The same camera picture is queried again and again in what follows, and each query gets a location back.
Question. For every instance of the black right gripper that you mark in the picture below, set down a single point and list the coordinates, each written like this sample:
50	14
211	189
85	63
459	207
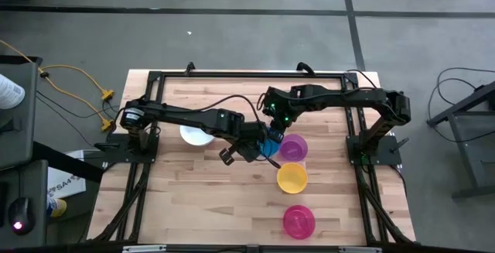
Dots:
283	122

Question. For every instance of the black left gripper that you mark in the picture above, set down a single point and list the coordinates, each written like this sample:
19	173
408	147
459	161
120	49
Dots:
251	137

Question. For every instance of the blue plastic bowl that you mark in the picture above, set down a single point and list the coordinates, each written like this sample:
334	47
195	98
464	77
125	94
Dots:
270	148

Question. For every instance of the yellow plastic bowl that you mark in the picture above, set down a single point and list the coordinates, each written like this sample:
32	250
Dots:
292	178

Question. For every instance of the purple translucent plastic bowl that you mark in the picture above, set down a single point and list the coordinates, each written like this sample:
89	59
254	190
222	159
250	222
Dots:
295	148

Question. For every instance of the red translucent plastic bowl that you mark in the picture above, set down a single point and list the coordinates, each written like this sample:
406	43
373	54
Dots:
299	222

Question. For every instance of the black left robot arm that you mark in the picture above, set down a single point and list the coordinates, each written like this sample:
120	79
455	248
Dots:
185	115

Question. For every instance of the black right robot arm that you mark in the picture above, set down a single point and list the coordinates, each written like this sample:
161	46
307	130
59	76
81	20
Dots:
340	96

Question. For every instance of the black table clamp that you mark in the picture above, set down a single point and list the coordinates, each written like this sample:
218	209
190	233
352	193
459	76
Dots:
190	66
304	67

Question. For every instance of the large white bowl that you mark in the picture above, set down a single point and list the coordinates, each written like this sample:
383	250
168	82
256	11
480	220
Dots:
193	137

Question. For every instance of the black metal side table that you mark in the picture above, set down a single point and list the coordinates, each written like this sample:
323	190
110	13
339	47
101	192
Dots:
464	104

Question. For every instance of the black slanted desk bar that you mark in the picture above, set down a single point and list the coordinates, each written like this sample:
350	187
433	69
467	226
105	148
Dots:
65	162

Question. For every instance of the white printed cardboard box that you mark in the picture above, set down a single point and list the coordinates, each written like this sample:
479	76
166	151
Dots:
62	185

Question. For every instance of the person's yellow blue shoe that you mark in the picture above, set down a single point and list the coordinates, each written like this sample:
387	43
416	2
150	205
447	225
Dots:
57	207

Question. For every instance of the black desk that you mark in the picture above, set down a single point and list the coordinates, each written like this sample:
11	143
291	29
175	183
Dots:
40	206

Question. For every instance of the black computer mouse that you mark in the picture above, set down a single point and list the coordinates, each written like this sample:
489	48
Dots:
23	212

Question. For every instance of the white labelled bottle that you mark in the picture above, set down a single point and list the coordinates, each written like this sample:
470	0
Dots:
8	90

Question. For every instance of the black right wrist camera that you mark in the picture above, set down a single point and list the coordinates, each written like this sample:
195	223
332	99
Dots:
276	134

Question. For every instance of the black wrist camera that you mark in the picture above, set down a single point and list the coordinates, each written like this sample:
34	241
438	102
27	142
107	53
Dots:
227	156
276	134

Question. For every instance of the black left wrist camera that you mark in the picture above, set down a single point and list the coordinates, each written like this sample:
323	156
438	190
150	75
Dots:
227	156

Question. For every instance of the black aluminium table frame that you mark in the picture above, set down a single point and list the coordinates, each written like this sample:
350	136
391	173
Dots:
232	74

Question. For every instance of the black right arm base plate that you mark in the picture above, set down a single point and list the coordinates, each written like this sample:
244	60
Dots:
386	152

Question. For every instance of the silver metal bracket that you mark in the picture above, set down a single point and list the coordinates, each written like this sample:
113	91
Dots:
143	248
359	250

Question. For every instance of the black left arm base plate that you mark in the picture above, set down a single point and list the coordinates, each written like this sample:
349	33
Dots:
116	152

